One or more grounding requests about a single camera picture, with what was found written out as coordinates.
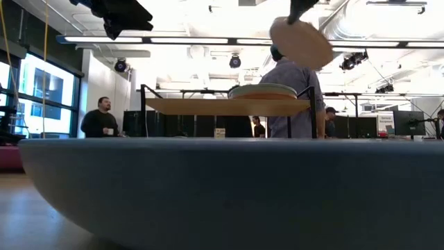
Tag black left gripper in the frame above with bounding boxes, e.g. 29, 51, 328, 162
69, 0, 154, 41

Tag peach plate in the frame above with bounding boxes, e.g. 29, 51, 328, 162
269, 16, 334, 71

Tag magenta plate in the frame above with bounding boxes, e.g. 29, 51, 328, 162
0, 145, 24, 172

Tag black monitor on arm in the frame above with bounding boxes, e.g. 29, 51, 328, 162
393, 110, 427, 137

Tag wooden shelf with black legs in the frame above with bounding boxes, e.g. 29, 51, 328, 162
139, 83, 317, 140

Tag long ceiling light bar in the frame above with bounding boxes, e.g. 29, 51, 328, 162
55, 34, 444, 49

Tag person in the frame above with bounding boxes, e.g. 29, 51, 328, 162
259, 44, 326, 139
436, 109, 444, 140
252, 115, 266, 139
80, 96, 121, 139
325, 106, 340, 139

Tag large glass window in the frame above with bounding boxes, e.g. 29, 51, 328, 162
0, 51, 83, 139

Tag row of black partitions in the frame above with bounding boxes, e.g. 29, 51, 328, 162
122, 110, 378, 139

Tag white sign board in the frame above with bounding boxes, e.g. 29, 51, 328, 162
377, 113, 395, 133

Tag blue plate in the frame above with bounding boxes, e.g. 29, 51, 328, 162
17, 137, 444, 250

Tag yellow cable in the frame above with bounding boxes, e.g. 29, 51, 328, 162
41, 0, 49, 139

